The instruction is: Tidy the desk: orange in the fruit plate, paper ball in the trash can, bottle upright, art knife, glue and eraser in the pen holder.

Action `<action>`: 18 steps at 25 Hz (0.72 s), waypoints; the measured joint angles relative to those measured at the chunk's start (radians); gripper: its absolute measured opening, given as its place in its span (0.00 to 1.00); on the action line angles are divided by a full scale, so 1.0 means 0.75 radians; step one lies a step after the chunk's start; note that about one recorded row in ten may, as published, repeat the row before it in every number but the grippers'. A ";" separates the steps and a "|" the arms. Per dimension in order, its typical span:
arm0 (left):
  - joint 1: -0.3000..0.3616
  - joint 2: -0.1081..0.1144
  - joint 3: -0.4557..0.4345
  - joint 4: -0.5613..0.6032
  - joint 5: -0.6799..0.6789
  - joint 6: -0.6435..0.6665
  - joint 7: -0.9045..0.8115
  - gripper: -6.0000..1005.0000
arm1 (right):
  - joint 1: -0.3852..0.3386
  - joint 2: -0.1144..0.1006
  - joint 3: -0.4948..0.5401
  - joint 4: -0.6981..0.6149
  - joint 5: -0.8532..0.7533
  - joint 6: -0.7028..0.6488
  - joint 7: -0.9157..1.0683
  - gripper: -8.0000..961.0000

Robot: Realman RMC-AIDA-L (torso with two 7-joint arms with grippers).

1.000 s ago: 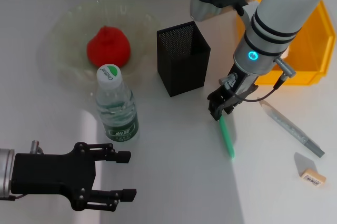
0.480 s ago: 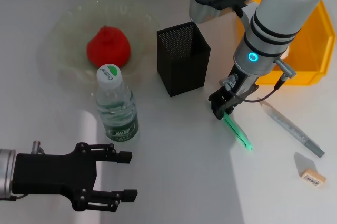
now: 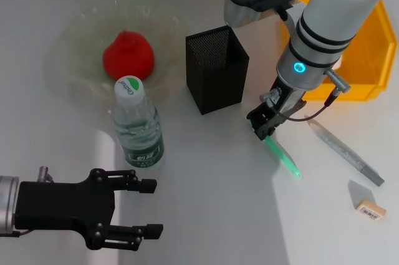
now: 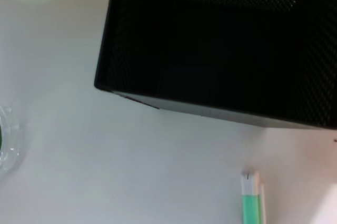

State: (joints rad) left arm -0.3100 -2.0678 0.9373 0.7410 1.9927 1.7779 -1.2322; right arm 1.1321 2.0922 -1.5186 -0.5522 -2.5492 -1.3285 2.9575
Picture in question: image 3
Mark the silver camera mount bracket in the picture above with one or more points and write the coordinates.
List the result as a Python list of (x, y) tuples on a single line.
[(290, 18)]

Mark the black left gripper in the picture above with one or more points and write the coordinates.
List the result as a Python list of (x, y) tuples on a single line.
[(62, 205)]

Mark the red knitted orange fruit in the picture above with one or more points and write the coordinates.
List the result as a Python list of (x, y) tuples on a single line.
[(129, 56)]

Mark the mint green pen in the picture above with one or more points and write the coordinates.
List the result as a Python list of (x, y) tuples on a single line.
[(282, 156)]

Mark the black mesh pen holder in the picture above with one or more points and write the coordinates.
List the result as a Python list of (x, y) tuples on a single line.
[(218, 90)]

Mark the yellow plastic bin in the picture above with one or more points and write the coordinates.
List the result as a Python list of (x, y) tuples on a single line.
[(371, 59)]

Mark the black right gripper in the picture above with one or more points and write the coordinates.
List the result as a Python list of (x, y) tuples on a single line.
[(280, 103)]

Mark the clear green-label water bottle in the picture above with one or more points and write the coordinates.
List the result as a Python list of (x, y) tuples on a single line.
[(138, 134)]

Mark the clear glass fruit plate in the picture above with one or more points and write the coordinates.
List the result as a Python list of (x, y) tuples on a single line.
[(78, 43)]

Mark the beige eraser with barcode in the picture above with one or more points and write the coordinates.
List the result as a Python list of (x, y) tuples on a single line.
[(371, 211)]

